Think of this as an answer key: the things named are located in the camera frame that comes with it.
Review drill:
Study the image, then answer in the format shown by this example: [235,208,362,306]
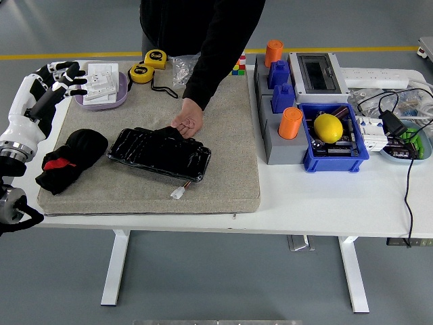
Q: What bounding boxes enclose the yellow tape measure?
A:
[143,49,168,70]
[127,63,179,100]

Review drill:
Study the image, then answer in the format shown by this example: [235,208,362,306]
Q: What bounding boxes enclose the purple tray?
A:
[74,70,129,111]

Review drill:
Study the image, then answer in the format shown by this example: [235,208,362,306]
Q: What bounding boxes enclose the grey base block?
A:
[259,94,309,166]
[253,53,295,99]

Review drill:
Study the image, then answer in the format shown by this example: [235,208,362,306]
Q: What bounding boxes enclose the orange cylinder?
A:
[277,107,304,139]
[264,39,285,68]

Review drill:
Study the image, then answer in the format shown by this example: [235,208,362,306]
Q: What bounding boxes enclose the black power adapter with cord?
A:
[357,87,433,248]

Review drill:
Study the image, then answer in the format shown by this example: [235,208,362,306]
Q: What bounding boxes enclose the black table control box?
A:
[386,238,433,248]

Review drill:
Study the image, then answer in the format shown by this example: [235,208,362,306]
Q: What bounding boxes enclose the blue plastic bin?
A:
[297,102,370,173]

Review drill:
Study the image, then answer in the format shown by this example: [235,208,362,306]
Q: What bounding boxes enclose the clear plastic bag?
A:
[168,53,200,89]

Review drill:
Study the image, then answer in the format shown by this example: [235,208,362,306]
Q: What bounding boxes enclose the white socket with raised back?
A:
[81,72,118,99]

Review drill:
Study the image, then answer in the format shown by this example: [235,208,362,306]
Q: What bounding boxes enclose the yellow lemon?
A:
[313,113,344,143]

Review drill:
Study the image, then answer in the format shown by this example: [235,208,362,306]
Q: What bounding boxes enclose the blue block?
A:
[268,60,292,91]
[271,83,297,114]

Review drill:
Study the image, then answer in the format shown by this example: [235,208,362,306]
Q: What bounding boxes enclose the white power strip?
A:
[340,67,411,89]

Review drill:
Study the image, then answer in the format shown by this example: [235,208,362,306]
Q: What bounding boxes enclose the colourful puzzle cube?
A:
[231,52,246,77]

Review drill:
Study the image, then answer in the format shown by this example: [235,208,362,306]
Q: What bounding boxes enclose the white connector with wires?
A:
[170,181,192,200]

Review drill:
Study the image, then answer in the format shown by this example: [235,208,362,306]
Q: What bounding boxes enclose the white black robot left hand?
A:
[0,60,89,145]

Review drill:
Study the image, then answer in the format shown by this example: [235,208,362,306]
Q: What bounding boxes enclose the grey-brown mat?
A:
[37,60,261,216]

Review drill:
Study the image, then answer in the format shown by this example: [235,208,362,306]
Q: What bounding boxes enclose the brown capacitor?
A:
[330,105,350,120]
[387,137,419,159]

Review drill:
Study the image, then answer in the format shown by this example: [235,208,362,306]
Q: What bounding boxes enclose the white circuit breaker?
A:
[355,115,389,152]

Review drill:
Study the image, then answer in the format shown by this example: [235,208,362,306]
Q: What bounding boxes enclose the white table leg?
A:
[100,230,131,307]
[338,236,370,314]

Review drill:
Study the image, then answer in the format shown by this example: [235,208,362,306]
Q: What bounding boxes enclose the white cable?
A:
[409,79,433,119]

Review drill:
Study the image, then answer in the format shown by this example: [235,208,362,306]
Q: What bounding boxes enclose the grey cart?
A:
[417,36,433,62]

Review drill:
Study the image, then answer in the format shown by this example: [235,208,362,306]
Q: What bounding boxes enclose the green plastic pieces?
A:
[401,127,428,160]

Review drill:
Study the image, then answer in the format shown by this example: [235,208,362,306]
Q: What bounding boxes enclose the black rag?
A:
[35,128,109,196]

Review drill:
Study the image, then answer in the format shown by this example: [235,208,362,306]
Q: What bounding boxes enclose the grey metal bracket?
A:
[287,235,316,252]

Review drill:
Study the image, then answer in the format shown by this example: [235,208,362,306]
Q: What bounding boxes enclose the white electrical distribution box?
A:
[288,51,351,104]

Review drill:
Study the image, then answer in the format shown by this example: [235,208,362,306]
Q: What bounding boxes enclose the flat white socket plate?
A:
[87,62,120,82]
[83,91,118,106]

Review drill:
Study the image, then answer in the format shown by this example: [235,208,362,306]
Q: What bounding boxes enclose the clear bags of small parts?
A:
[348,87,433,119]

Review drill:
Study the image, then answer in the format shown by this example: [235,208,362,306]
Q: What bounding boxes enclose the black glossy panel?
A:
[106,125,212,183]

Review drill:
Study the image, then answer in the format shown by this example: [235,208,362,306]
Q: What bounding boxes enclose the person's left hand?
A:
[170,97,205,139]

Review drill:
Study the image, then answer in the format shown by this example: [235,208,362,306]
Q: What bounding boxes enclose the person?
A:
[139,0,267,58]

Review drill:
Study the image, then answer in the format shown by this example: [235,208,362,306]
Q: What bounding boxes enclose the light blue bowl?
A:
[379,118,432,165]

